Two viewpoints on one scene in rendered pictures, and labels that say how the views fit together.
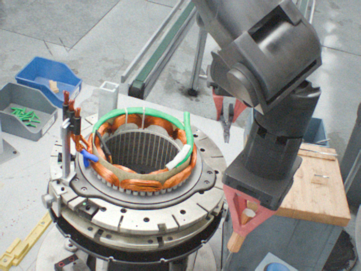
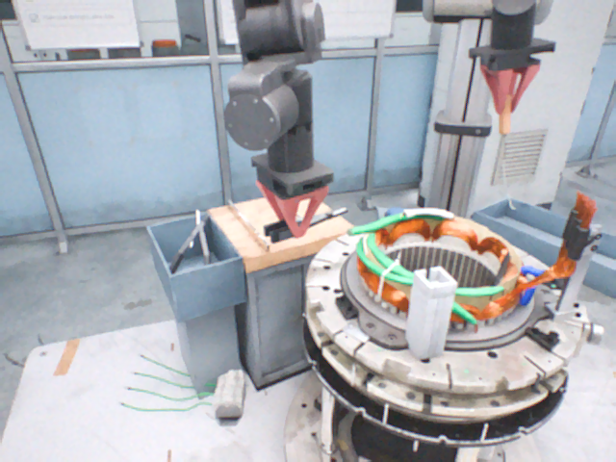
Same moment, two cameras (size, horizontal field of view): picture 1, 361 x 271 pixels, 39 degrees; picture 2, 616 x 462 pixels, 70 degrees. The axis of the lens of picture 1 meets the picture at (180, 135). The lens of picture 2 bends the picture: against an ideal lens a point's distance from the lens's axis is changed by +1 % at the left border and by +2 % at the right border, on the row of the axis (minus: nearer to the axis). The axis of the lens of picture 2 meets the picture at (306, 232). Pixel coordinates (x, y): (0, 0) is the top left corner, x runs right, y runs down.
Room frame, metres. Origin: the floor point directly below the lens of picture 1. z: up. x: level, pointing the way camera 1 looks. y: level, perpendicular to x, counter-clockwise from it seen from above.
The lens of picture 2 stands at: (1.03, 0.39, 1.42)
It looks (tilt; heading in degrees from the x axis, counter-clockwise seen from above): 30 degrees down; 243
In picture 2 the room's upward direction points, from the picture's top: straight up
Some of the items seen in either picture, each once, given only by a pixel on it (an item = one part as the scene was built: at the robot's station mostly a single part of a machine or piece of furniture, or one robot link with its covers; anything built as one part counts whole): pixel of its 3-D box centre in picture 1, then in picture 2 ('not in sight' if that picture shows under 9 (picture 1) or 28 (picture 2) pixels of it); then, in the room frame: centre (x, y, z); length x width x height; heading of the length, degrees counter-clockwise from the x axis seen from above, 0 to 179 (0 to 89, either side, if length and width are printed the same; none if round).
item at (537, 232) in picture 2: not in sight; (536, 297); (0.37, 0.01, 0.92); 0.25 x 0.11 x 0.28; 100
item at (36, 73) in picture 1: (50, 82); not in sight; (1.27, 0.42, 0.82); 0.16 x 0.14 x 0.07; 82
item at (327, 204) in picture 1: (293, 177); (279, 225); (0.76, -0.23, 1.05); 0.20 x 0.19 x 0.02; 1
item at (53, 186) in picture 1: (58, 198); (573, 329); (0.58, 0.18, 1.07); 0.04 x 0.02 x 0.05; 40
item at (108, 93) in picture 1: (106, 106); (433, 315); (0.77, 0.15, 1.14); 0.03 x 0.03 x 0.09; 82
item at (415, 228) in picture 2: not in sight; (410, 233); (0.66, -0.01, 1.12); 0.06 x 0.02 x 0.04; 172
